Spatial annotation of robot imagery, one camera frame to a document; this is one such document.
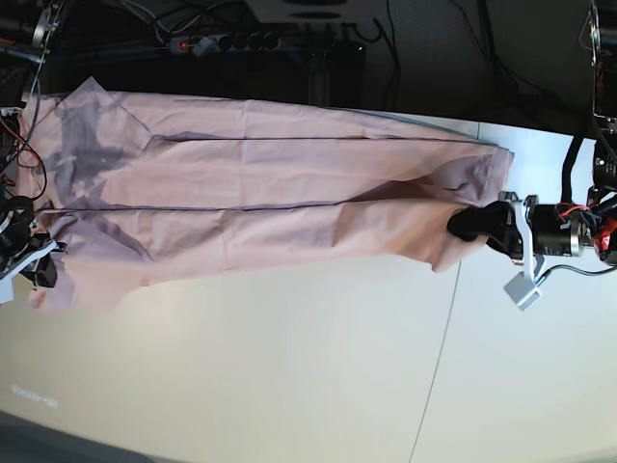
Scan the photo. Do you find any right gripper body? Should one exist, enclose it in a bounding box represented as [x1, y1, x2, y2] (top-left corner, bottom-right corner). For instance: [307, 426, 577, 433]
[1, 196, 38, 270]

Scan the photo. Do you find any aluminium table leg post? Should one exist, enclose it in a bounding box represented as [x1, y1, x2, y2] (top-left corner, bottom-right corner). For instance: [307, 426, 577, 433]
[308, 52, 331, 106]

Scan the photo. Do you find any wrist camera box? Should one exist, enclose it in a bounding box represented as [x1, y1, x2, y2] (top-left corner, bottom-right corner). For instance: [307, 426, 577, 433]
[504, 272, 542, 312]
[0, 278, 14, 305]

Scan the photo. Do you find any black power adapter box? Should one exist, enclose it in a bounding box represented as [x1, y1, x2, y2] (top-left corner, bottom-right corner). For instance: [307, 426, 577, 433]
[330, 41, 366, 73]

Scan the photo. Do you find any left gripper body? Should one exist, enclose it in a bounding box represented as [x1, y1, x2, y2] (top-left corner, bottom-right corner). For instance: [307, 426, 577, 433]
[522, 196, 601, 257]

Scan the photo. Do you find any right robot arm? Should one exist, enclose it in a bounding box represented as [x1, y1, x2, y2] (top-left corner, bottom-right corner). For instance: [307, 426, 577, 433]
[1, 1, 66, 303]

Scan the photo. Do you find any pink T-shirt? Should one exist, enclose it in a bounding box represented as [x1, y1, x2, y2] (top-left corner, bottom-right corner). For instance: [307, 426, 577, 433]
[18, 79, 513, 310]

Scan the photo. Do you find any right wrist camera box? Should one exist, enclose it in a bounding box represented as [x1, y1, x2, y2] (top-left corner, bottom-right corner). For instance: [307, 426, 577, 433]
[0, 278, 14, 305]

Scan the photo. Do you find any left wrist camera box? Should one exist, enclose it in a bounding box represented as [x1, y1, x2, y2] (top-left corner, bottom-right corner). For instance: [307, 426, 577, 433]
[504, 272, 542, 312]

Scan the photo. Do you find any black power strip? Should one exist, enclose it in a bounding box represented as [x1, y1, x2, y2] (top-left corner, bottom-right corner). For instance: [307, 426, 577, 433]
[168, 33, 282, 56]

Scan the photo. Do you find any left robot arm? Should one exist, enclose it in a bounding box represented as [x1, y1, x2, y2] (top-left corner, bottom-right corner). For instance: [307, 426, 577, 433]
[447, 1, 616, 288]

